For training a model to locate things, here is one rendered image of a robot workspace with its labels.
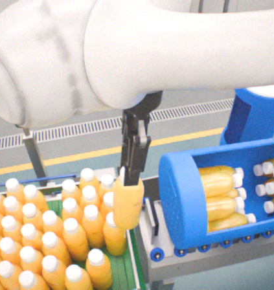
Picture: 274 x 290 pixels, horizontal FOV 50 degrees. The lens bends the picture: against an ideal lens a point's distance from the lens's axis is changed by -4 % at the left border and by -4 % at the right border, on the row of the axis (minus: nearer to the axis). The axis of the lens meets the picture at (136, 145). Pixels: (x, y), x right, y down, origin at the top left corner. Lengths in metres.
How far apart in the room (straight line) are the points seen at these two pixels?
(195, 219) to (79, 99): 0.60
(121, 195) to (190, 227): 0.23
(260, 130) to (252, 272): 0.93
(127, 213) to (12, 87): 0.51
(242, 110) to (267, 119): 0.33
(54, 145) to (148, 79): 2.44
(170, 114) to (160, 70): 2.65
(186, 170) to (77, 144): 1.90
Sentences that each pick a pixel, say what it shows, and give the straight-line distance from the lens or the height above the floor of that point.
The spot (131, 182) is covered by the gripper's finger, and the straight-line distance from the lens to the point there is 0.60.
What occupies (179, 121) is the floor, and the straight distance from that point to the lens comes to 2.80.
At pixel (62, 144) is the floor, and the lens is 2.64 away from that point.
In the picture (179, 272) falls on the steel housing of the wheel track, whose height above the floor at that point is 0.85.
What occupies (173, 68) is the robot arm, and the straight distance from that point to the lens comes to 0.21.
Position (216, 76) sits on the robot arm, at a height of 1.73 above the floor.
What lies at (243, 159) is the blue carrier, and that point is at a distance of 1.10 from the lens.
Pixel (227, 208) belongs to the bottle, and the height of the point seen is 1.13.
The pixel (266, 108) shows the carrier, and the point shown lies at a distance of 1.53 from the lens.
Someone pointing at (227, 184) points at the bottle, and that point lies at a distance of 0.88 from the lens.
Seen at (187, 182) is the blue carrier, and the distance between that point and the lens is 0.78.
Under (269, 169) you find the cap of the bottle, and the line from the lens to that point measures 1.03.
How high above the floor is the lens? 1.84
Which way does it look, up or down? 46 degrees down
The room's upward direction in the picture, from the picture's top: straight up
